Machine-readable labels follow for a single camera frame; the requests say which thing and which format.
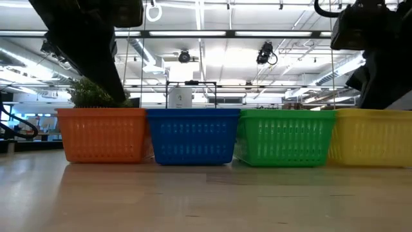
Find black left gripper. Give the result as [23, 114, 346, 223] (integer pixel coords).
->
[28, 0, 127, 105]

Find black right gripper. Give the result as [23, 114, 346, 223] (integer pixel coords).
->
[346, 41, 412, 110]

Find yellow plastic basket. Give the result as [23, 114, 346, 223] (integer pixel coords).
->
[327, 108, 412, 168]

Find orange plastic basket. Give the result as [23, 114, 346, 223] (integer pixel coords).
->
[57, 108, 155, 164]

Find blue plastic basket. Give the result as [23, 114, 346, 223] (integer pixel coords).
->
[145, 108, 241, 166]

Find green plastic basket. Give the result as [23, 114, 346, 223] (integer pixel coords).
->
[232, 109, 338, 168]

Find green potted plant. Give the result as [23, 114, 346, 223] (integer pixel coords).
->
[66, 77, 135, 109]

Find white box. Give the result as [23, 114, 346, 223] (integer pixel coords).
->
[167, 87, 194, 110]

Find black overhead crossbar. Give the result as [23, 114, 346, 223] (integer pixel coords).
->
[0, 30, 333, 40]

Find thin hanging cable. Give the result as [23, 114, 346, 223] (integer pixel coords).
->
[328, 0, 337, 111]

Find black ceiling-mounted camera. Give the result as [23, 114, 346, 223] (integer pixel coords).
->
[177, 49, 192, 64]
[39, 39, 58, 58]
[256, 41, 279, 66]

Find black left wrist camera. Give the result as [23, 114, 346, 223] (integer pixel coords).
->
[111, 0, 145, 29]

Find white hanging cable loop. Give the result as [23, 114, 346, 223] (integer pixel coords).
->
[145, 0, 164, 23]

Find black metal stand frame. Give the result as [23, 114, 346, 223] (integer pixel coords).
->
[165, 80, 218, 110]

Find black curved hose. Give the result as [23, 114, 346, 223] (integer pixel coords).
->
[0, 92, 40, 141]

